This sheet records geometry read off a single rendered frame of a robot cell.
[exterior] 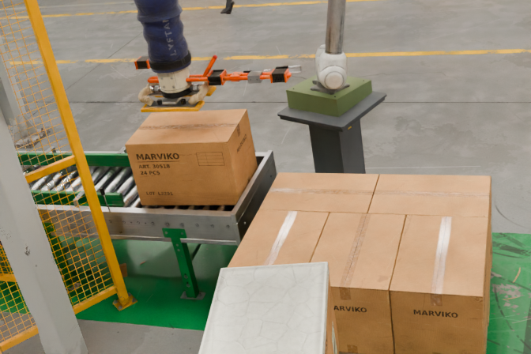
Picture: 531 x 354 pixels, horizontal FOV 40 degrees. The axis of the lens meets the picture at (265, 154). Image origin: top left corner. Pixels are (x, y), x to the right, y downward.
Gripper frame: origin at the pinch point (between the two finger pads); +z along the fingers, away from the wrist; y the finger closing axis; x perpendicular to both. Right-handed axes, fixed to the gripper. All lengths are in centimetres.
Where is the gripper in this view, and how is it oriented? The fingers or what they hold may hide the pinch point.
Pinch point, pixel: (221, 0)
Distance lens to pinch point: 396.9
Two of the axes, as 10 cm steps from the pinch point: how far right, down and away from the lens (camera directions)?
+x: -9.5, 0.0, 3.1
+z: -2.7, 4.9, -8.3
